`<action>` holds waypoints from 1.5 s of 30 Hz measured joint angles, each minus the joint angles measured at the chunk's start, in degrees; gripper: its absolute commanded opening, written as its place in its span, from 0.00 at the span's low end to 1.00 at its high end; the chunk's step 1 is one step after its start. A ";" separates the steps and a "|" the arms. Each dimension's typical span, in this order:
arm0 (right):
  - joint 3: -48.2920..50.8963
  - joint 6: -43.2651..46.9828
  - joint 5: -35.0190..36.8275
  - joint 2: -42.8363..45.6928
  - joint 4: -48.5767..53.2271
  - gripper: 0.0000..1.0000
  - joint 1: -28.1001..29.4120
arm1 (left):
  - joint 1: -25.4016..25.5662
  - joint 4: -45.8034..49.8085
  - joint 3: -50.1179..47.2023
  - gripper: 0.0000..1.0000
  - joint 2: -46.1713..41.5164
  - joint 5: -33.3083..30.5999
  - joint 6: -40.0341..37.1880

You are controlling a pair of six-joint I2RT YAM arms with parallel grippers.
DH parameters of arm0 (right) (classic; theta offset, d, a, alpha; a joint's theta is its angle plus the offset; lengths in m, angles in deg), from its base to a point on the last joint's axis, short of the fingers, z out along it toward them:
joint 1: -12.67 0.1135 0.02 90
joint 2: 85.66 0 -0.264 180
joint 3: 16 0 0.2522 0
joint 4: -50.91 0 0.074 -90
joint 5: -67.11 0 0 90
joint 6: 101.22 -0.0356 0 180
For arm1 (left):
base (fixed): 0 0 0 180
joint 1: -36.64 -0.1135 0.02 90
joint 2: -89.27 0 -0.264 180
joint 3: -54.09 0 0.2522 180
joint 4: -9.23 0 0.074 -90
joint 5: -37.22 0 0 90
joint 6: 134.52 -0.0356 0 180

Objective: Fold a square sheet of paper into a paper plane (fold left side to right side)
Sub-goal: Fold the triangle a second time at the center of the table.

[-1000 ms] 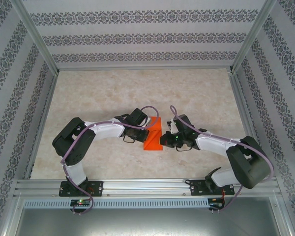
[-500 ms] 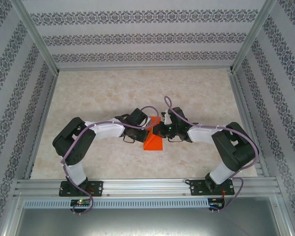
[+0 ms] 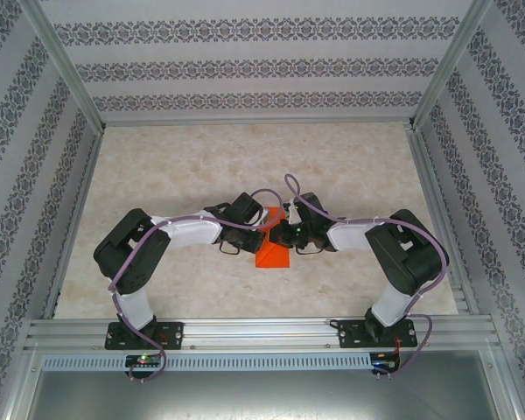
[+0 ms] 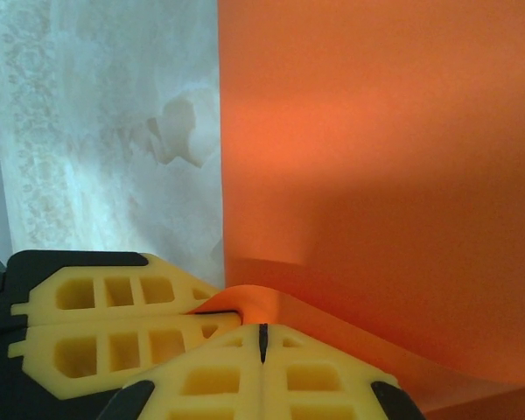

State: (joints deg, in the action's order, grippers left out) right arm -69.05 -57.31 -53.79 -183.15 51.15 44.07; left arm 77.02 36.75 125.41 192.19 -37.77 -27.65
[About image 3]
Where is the orange paper sheet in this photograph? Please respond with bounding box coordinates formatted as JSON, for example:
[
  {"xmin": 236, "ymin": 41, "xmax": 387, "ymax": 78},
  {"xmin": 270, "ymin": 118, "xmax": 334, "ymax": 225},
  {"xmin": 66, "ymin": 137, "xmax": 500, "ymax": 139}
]
[{"xmin": 254, "ymin": 205, "xmax": 292, "ymax": 269}]

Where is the grey metal sheet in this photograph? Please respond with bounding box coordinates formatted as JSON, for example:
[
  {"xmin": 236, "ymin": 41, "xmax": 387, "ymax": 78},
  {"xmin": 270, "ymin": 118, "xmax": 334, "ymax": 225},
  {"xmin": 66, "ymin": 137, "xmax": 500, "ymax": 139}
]
[{"xmin": 24, "ymin": 349, "xmax": 502, "ymax": 420}]

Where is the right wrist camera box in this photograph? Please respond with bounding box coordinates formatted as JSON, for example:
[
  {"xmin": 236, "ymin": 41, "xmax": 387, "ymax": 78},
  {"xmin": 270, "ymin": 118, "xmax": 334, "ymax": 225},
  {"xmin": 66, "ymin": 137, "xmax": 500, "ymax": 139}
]
[{"xmin": 283, "ymin": 199, "xmax": 302, "ymax": 225}]

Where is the wide aluminium mounting rail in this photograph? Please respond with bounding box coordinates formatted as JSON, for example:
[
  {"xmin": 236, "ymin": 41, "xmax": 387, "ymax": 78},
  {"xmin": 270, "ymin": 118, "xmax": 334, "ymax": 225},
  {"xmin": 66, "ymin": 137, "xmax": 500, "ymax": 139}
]
[{"xmin": 24, "ymin": 315, "xmax": 507, "ymax": 351}]

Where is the thin aluminium wall rail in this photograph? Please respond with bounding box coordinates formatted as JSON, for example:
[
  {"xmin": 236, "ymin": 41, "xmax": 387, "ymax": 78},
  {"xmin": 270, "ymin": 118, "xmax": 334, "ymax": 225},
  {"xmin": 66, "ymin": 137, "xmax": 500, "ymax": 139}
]
[{"xmin": 101, "ymin": 115, "xmax": 415, "ymax": 129}]

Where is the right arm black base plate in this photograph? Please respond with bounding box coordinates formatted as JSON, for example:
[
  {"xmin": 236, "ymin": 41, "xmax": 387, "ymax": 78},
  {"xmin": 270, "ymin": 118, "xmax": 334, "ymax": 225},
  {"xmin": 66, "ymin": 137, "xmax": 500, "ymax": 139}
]
[{"xmin": 337, "ymin": 318, "xmax": 419, "ymax": 350}]

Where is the slotted grey cable duct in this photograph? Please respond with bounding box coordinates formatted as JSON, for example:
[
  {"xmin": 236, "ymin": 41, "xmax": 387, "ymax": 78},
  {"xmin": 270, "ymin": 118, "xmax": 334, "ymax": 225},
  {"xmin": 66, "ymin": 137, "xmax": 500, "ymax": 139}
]
[{"xmin": 41, "ymin": 352, "xmax": 374, "ymax": 372}]

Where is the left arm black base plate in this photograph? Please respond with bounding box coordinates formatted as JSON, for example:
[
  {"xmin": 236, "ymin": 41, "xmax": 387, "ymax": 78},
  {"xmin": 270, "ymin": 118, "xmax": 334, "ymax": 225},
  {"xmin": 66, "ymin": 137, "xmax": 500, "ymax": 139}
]
[{"xmin": 104, "ymin": 321, "xmax": 186, "ymax": 351}]

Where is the aluminium side rail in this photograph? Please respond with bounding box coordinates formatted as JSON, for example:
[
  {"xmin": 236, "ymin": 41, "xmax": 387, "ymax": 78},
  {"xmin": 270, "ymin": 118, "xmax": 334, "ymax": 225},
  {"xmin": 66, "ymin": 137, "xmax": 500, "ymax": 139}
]
[
  {"xmin": 402, "ymin": 122, "xmax": 482, "ymax": 317},
  {"xmin": 41, "ymin": 126, "xmax": 106, "ymax": 320}
]

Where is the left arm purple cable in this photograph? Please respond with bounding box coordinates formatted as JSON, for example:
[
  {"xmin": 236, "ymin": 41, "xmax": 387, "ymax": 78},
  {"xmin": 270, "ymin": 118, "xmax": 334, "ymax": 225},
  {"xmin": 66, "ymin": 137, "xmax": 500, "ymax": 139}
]
[{"xmin": 108, "ymin": 187, "xmax": 282, "ymax": 382}]

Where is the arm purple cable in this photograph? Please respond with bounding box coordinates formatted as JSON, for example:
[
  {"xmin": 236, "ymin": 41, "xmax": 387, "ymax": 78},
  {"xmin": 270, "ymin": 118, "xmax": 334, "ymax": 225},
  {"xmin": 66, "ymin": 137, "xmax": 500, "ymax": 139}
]
[
  {"xmin": 108, "ymin": 187, "xmax": 282, "ymax": 382},
  {"xmin": 283, "ymin": 173, "xmax": 450, "ymax": 380}
]

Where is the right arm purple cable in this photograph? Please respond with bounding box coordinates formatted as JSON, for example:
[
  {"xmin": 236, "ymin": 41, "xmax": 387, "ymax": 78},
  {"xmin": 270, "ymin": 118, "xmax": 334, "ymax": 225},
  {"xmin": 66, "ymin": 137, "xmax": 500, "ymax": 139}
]
[{"xmin": 283, "ymin": 173, "xmax": 450, "ymax": 380}]

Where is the aluminium corner post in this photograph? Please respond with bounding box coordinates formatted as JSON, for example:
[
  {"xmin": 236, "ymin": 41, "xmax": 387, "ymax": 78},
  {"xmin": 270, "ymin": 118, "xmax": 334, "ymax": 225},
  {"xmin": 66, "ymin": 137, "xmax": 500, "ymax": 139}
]
[
  {"xmin": 19, "ymin": 0, "xmax": 107, "ymax": 132},
  {"xmin": 407, "ymin": 0, "xmax": 495, "ymax": 130}
]

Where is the slanted aluminium frame bar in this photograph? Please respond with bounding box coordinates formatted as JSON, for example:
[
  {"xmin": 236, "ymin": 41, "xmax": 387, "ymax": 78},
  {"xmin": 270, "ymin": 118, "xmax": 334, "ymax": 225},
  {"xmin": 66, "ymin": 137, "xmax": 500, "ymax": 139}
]
[
  {"xmin": 0, "ymin": 345, "xmax": 43, "ymax": 420},
  {"xmin": 489, "ymin": 345, "xmax": 525, "ymax": 420}
]

